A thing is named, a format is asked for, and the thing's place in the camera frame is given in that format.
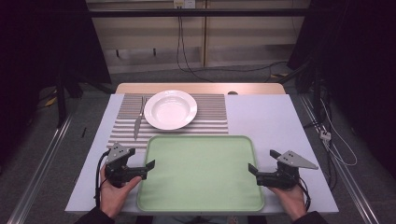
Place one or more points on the black metal stand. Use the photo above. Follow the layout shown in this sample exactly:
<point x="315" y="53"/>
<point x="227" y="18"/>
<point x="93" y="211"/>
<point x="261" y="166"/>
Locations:
<point x="61" y="99"/>

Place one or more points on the grey striped placemat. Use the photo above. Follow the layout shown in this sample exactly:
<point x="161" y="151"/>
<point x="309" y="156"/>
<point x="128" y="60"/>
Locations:
<point x="211" y="112"/>

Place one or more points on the white deep plate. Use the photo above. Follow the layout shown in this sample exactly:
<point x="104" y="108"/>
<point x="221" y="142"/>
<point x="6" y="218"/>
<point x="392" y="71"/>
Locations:
<point x="170" y="109"/>

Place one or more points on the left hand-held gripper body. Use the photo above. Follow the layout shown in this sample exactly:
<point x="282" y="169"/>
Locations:
<point x="116" y="154"/>

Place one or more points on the wooden table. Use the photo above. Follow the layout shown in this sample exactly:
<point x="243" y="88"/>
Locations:
<point x="199" y="88"/>

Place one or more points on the black horizontal bar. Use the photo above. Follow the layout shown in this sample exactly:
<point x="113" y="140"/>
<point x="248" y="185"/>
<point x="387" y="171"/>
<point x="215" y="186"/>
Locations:
<point x="199" y="12"/>

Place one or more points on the black curtain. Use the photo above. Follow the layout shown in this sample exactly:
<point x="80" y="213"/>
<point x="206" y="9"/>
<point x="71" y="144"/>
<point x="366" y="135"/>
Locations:
<point x="358" y="62"/>
<point x="37" y="46"/>

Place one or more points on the small dark round object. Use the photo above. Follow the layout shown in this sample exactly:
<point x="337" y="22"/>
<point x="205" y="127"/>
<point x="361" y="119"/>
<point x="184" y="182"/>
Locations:
<point x="232" y="92"/>

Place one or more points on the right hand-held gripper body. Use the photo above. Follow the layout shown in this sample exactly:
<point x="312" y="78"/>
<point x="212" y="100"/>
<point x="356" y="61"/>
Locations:
<point x="286" y="174"/>

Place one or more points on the pale lavender table cover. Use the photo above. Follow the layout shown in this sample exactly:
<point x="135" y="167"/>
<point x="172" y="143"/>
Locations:
<point x="264" y="124"/>

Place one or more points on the person's left hand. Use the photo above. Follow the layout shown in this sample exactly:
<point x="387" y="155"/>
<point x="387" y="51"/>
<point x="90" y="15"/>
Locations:
<point x="113" y="199"/>

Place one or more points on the white wall socket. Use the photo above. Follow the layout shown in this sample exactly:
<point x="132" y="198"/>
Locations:
<point x="184" y="3"/>

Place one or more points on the aluminium floor rail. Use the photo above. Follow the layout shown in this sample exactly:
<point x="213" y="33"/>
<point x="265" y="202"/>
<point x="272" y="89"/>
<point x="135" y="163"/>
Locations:
<point x="40" y="169"/>
<point x="342" y="168"/>

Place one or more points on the light green tray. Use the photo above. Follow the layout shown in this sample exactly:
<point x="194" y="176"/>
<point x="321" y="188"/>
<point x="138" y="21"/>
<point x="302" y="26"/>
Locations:
<point x="200" y="174"/>

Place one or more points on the person's right hand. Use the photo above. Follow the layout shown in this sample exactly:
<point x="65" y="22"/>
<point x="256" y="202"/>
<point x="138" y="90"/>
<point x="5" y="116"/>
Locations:
<point x="292" y="200"/>

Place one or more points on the silver table knife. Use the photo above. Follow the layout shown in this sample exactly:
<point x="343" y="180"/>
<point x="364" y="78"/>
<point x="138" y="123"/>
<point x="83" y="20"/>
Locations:
<point x="138" y="124"/>

